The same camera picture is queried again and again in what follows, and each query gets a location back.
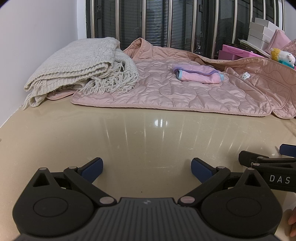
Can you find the stack of papers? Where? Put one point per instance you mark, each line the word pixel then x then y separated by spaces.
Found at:
pixel 252 45

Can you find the pink fabric bag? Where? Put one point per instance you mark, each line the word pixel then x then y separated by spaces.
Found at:
pixel 278 40

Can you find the pink patterned pouch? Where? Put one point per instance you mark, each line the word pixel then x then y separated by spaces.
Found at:
pixel 291 47

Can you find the pink quilted blanket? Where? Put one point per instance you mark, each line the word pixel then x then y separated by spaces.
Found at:
pixel 161 92

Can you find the pink storage box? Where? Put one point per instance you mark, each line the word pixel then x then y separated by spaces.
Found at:
pixel 231 53

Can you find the white yellow plush toy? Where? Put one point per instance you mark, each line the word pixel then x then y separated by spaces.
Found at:
pixel 285 56

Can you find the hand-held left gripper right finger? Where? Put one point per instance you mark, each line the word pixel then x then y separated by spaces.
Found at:
pixel 200 168

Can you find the metal window grille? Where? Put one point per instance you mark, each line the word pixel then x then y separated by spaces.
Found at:
pixel 172 23

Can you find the small pink towel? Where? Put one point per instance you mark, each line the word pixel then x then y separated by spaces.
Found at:
pixel 198 74

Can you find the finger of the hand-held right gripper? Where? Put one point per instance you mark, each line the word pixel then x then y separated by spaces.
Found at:
pixel 288 150
pixel 247 157

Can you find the person's right hand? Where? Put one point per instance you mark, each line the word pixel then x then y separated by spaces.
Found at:
pixel 293 221

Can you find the grey knitted fringed blanket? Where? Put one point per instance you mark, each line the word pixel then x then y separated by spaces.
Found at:
pixel 76 62

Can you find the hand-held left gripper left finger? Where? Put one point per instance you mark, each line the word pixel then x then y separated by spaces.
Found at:
pixel 93 168

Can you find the stack of white boxes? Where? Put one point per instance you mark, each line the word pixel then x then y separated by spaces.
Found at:
pixel 261 32

